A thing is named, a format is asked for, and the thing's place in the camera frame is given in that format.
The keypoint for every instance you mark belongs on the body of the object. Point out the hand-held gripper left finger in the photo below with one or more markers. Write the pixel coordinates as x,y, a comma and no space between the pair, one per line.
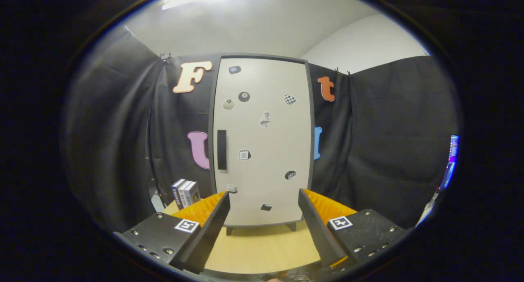
208,237

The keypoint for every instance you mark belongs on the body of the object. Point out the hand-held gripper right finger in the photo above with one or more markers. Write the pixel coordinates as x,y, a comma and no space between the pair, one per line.
317,228

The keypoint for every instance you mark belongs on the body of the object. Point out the white spine book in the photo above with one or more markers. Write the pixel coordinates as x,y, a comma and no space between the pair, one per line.
184,192

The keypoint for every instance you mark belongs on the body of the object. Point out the dark blue book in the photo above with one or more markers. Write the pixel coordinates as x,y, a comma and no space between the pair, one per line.
176,192

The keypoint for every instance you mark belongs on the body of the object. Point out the grey cabinet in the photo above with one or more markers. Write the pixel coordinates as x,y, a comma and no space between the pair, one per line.
312,143

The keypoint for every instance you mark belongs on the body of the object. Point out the white desktop device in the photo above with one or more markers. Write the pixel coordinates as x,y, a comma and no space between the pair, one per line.
428,210

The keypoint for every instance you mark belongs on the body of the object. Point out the black backdrop cloth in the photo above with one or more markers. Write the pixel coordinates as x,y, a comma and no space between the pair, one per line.
114,130

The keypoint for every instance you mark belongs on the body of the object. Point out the computer monitor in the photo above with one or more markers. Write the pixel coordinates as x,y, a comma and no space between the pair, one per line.
452,151

